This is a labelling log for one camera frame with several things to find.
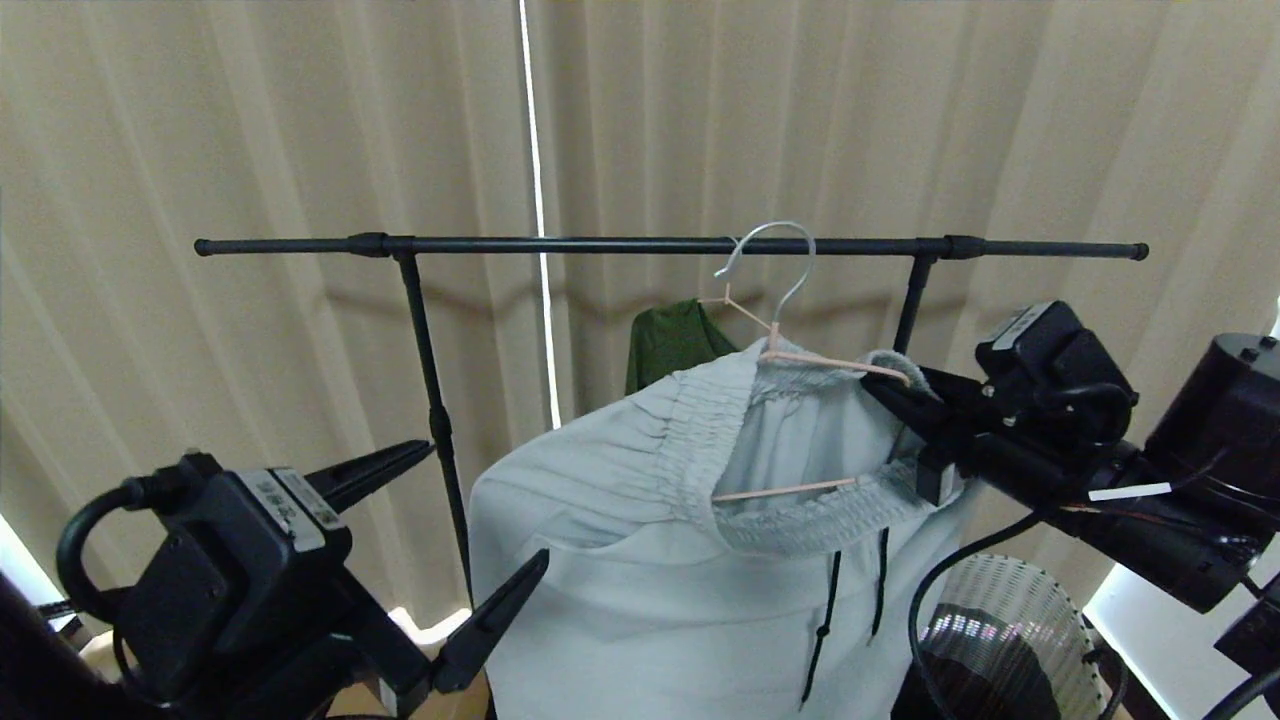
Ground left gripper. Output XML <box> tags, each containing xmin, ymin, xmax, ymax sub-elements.
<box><xmin>200</xmin><ymin>440</ymin><xmax>551</xmax><ymax>720</ymax></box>

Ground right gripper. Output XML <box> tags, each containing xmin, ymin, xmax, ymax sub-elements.
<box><xmin>915</xmin><ymin>428</ymin><xmax>1256</xmax><ymax>613</ymax></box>

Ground pale grey shorts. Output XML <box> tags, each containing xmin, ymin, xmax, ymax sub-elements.
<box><xmin>468</xmin><ymin>338</ymin><xmax>986</xmax><ymax>720</ymax></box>

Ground green long-sleeved shirt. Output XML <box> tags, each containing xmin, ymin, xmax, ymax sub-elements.
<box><xmin>625</xmin><ymin>298</ymin><xmax>741</xmax><ymax>396</ymax></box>

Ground pink clothes hanger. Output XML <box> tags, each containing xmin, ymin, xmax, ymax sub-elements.
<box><xmin>712</xmin><ymin>221</ymin><xmax>914</xmax><ymax>503</ymax></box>
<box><xmin>698</xmin><ymin>283</ymin><xmax>776</xmax><ymax>333</ymax></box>

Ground white laundry basket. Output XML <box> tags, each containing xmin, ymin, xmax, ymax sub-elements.
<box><xmin>893</xmin><ymin>555</ymin><xmax>1128</xmax><ymax>720</ymax></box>

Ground black clothes rack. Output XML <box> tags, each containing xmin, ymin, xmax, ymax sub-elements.
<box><xmin>195</xmin><ymin>233</ymin><xmax>1149</xmax><ymax>601</ymax></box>

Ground beige curtain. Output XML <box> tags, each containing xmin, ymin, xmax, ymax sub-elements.
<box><xmin>0</xmin><ymin>0</ymin><xmax>1280</xmax><ymax>641</ymax></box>

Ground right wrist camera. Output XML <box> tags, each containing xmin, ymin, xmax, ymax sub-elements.
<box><xmin>975</xmin><ymin>300</ymin><xmax>1139</xmax><ymax>446</ymax></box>

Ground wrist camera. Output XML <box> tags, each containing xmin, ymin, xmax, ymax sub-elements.
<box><xmin>57</xmin><ymin>452</ymin><xmax>353</xmax><ymax>706</ymax></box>
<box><xmin>975</xmin><ymin>300</ymin><xmax>1139</xmax><ymax>446</ymax></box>

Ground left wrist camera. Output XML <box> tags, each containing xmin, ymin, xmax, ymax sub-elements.
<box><xmin>57</xmin><ymin>452</ymin><xmax>353</xmax><ymax>706</ymax></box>

